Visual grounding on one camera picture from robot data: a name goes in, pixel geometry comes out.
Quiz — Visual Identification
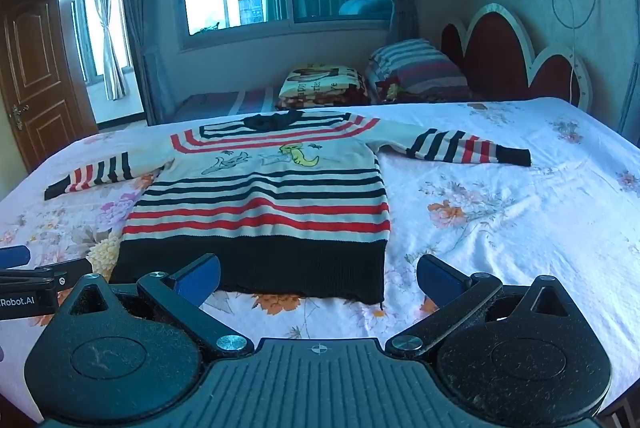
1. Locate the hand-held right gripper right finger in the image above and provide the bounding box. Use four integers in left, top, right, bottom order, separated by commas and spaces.
385, 253, 586, 357

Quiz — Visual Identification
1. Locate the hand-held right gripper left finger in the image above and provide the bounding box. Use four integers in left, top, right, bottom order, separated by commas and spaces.
54, 253, 255, 357

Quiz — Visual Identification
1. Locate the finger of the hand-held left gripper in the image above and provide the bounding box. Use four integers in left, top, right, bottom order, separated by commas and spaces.
0, 245, 32, 268
0, 257, 94, 294

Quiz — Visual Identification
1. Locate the striped knit sweater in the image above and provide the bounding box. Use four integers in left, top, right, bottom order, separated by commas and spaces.
44, 111, 532, 304

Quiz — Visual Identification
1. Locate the floral white bedsheet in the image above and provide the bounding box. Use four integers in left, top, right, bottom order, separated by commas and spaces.
0, 97, 640, 424

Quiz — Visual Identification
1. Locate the brown wooden door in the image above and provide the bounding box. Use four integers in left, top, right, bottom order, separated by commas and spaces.
0, 0, 99, 172

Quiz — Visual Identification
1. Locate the striped pillow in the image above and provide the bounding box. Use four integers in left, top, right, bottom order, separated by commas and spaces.
365, 38, 471, 96

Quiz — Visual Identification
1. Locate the white sheer curtain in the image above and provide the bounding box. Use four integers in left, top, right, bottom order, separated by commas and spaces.
91, 0, 129, 102

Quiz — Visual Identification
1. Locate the red scalloped headboard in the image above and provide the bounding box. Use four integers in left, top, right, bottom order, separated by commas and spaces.
440, 2, 593, 114

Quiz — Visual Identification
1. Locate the teal cushion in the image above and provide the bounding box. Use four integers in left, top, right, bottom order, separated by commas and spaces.
338, 0, 394, 20

